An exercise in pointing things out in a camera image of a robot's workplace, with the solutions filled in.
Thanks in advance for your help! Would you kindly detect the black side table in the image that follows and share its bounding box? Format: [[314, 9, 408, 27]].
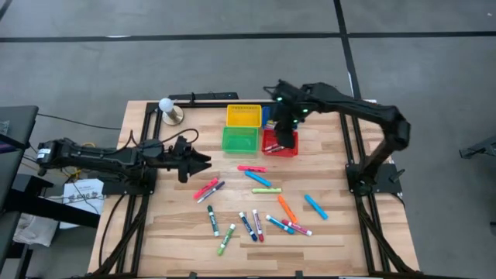
[[0, 105, 102, 279]]

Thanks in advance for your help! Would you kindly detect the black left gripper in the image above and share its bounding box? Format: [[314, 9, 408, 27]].
[[172, 135, 213, 184]]

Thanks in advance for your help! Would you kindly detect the grey stand leg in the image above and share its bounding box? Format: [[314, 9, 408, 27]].
[[460, 135, 496, 160]]

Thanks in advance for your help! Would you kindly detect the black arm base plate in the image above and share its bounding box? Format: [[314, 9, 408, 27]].
[[101, 170, 157, 197], [346, 162, 405, 196]]

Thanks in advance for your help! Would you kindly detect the white bulb lamp brass base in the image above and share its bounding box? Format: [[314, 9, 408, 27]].
[[157, 97, 185, 127]]

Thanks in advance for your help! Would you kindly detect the yellow plastic basket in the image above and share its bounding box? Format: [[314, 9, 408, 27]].
[[226, 104, 263, 129]]

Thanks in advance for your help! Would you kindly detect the orange highlighter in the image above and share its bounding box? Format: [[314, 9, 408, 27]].
[[277, 195, 299, 225]]

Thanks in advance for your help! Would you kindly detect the black left wrist camera cable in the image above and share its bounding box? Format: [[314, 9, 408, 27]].
[[169, 128, 200, 146]]

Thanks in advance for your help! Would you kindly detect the thin purple marker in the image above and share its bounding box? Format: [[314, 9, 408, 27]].
[[196, 181, 226, 205]]

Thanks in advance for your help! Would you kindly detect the teal Expo marker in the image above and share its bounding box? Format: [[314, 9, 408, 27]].
[[265, 214, 295, 236]]

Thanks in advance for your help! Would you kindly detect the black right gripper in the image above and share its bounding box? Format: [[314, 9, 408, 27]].
[[272, 101, 308, 150]]

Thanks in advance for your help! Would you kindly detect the white paper sheet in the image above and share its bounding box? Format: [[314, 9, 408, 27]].
[[60, 178, 106, 231]]

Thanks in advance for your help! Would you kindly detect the green plastic basket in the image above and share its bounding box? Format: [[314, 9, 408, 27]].
[[221, 126, 260, 154]]

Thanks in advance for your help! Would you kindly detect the pink highlighter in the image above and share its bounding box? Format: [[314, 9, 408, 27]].
[[236, 165, 268, 174], [192, 177, 219, 201]]

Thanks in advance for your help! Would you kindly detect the yellow cable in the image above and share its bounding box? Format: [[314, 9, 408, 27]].
[[75, 142, 98, 179]]

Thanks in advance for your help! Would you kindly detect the magenta Expo marker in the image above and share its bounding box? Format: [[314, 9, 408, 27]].
[[281, 219, 314, 237]]

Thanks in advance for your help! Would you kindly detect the black bar device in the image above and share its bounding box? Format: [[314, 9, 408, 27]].
[[168, 91, 240, 102]]

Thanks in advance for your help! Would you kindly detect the red plastic basket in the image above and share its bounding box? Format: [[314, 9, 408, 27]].
[[261, 129, 300, 158]]

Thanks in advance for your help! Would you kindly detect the light green Expo marker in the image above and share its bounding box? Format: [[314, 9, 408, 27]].
[[216, 223, 237, 257]]

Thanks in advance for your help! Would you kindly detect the thick black cable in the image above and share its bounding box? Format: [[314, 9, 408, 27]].
[[98, 193, 129, 273]]

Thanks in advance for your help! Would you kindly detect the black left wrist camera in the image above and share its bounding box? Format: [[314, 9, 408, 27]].
[[142, 138, 162, 156]]

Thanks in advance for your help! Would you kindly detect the blue highlighter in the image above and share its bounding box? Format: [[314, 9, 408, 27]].
[[244, 170, 273, 189], [304, 194, 329, 221]]

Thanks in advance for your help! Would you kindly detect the dark green Expo marker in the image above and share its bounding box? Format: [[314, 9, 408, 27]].
[[206, 205, 221, 238]]

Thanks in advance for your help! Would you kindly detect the white plastic bag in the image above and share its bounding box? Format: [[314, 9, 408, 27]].
[[12, 212, 60, 249]]

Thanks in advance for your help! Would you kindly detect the black floor cable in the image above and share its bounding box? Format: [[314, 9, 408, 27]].
[[36, 112, 123, 131]]

